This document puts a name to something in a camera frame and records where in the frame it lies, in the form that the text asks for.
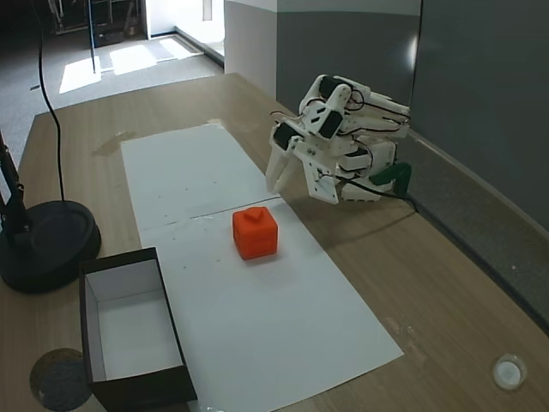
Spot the green table clamp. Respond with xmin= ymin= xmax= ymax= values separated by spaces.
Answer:
xmin=370 ymin=161 xmax=413 ymax=197

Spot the black camera cable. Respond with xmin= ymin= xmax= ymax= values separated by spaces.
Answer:
xmin=342 ymin=179 xmax=408 ymax=200

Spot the black lamp cable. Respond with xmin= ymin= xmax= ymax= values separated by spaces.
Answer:
xmin=37 ymin=0 xmax=68 ymax=203

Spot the orange cube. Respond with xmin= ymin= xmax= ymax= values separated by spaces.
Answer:
xmin=232 ymin=205 xmax=280 ymax=262

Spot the black round lamp base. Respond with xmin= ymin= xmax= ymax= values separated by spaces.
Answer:
xmin=0 ymin=200 xmax=103 ymax=294

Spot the small white round cap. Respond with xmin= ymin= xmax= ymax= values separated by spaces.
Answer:
xmin=491 ymin=352 xmax=528 ymax=391

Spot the dark grey wall panel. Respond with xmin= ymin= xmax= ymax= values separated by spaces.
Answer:
xmin=405 ymin=0 xmax=549 ymax=236

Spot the thin blue pole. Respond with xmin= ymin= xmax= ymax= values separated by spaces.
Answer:
xmin=87 ymin=0 xmax=97 ymax=76

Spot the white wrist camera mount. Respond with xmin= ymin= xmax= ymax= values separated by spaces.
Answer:
xmin=294 ymin=136 xmax=345 ymax=205

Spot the white paper sheet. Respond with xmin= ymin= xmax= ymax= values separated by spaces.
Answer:
xmin=119 ymin=123 xmax=283 ymax=231
xmin=139 ymin=197 xmax=406 ymax=412

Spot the brown cardboard box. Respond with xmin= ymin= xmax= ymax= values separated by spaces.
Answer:
xmin=78 ymin=246 xmax=199 ymax=412

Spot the black power cable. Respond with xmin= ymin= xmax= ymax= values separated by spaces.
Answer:
xmin=402 ymin=191 xmax=422 ymax=214

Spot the round desk cable grommet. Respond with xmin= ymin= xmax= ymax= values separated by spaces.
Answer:
xmin=29 ymin=348 xmax=94 ymax=411

